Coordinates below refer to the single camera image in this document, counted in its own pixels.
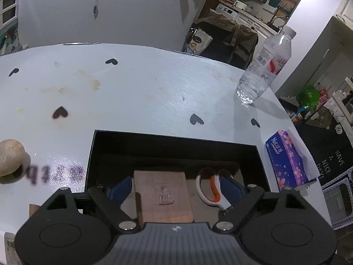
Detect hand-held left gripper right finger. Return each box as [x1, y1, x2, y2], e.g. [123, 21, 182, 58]
[212, 175, 312, 234]

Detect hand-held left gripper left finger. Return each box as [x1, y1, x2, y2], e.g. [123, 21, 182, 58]
[41, 176, 140, 234]

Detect white and orange scissors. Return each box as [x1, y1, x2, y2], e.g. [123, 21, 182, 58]
[196, 167, 234, 214]

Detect wooden block with clear hook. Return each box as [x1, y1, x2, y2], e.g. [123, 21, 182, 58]
[134, 170, 194, 227]

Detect black box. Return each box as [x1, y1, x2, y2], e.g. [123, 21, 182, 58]
[85, 129, 271, 224]

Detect beige round stone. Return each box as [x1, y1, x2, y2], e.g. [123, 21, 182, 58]
[0, 139, 31, 185]

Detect purple floral tissue pack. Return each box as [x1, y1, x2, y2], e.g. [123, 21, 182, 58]
[265, 127, 320, 192]

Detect black chalkboard sign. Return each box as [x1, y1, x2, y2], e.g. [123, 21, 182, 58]
[294, 108, 353, 188]

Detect perforated metal rack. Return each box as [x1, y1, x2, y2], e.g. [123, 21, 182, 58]
[321, 168, 353, 231]

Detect green bag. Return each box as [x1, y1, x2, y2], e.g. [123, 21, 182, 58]
[297, 85, 320, 107]

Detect clear plastic water bottle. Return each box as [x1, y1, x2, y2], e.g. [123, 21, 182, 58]
[235, 25, 297, 105]

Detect white printed paper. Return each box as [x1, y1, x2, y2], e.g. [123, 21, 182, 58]
[4, 232, 20, 265]

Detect white tote bag with duck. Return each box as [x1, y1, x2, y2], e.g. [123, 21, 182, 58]
[185, 28, 213, 56]

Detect white cabinet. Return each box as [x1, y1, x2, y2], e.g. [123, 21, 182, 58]
[276, 15, 353, 100]

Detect chair with brown jacket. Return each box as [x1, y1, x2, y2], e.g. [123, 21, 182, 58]
[193, 9, 259, 69]

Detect white washing machine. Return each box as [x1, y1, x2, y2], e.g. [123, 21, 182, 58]
[216, 3, 238, 20]

